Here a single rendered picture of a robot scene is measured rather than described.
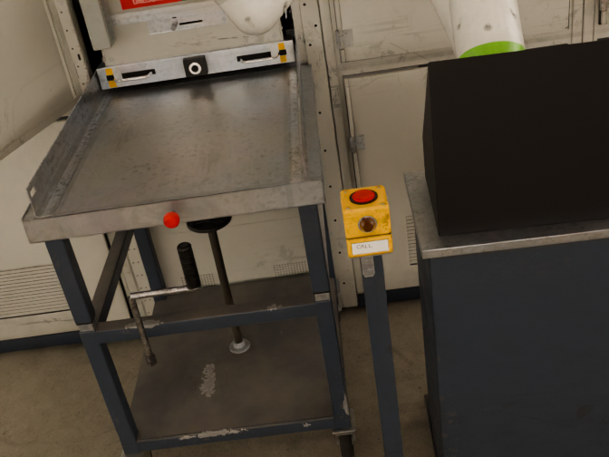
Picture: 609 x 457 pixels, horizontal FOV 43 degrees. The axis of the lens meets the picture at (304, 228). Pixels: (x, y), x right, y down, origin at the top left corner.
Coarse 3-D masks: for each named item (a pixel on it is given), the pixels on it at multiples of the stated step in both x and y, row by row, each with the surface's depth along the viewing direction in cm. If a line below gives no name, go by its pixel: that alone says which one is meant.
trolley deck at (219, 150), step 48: (144, 96) 209; (192, 96) 204; (240, 96) 199; (96, 144) 185; (144, 144) 181; (192, 144) 177; (240, 144) 173; (96, 192) 163; (144, 192) 160; (192, 192) 157; (240, 192) 155; (288, 192) 155; (48, 240) 160
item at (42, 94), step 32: (0, 0) 187; (32, 0) 198; (0, 32) 188; (32, 32) 198; (0, 64) 189; (32, 64) 199; (0, 96) 189; (32, 96) 200; (64, 96) 212; (0, 128) 190; (32, 128) 200
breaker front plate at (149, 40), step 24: (192, 0) 202; (144, 24) 205; (168, 24) 205; (192, 24) 205; (216, 24) 205; (120, 48) 208; (144, 48) 208; (168, 48) 208; (192, 48) 208; (216, 48) 209
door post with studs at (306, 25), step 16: (304, 0) 203; (304, 16) 205; (304, 32) 207; (320, 32) 207; (304, 48) 210; (320, 48) 210; (320, 64) 212; (320, 80) 214; (320, 96) 217; (320, 112) 219; (336, 160) 227; (336, 176) 230; (336, 192) 233; (336, 208) 236; (336, 224) 239; (336, 240) 242; (352, 272) 248; (352, 288) 252; (352, 304) 255
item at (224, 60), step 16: (240, 48) 208; (256, 48) 208; (288, 48) 208; (128, 64) 209; (144, 64) 209; (160, 64) 209; (176, 64) 210; (208, 64) 210; (224, 64) 210; (240, 64) 210; (256, 64) 210; (112, 80) 211; (144, 80) 212; (160, 80) 212
